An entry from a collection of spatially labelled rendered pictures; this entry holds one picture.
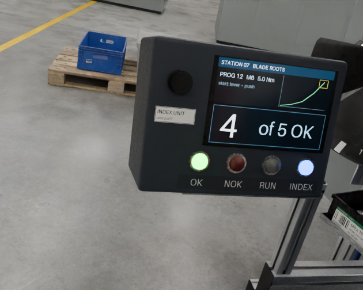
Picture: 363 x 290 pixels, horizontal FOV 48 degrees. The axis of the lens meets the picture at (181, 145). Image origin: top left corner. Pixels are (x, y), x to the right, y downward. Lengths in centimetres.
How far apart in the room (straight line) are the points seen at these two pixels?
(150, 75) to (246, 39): 617
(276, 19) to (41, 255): 539
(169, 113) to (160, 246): 163
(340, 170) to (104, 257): 153
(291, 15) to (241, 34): 79
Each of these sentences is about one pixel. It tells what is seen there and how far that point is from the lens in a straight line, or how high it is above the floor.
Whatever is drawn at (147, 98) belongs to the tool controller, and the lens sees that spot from 49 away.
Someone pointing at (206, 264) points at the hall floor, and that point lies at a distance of 205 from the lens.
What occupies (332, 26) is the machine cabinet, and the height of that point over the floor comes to 58.
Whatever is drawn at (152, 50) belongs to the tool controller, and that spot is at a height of 124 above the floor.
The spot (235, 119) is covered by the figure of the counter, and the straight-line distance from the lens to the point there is 52.
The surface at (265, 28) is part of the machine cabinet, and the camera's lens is 664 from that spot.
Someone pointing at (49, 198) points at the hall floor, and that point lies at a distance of 233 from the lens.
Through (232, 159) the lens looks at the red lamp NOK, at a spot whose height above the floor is 112.
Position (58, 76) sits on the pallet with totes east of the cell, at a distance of 382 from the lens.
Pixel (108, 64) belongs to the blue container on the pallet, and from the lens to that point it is 383.
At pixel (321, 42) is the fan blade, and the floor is 113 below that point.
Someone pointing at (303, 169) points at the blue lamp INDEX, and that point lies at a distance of 57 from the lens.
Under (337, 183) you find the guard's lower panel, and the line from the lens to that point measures 274.
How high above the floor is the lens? 136
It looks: 26 degrees down
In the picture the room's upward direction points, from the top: 12 degrees clockwise
